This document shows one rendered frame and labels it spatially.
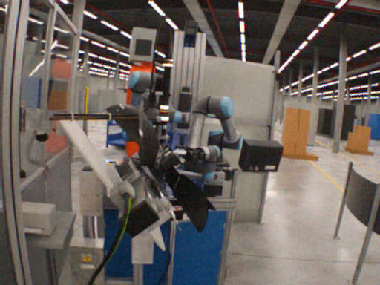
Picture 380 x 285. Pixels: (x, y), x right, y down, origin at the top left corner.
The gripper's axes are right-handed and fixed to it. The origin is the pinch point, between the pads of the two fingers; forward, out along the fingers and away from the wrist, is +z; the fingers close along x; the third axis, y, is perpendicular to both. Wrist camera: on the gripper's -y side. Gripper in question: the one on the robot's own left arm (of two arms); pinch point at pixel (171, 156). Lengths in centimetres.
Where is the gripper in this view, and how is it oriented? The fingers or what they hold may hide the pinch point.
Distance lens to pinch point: 151.2
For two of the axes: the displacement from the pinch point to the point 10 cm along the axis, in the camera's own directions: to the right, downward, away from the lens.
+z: -6.6, 0.5, -7.5
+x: -1.5, 9.7, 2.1
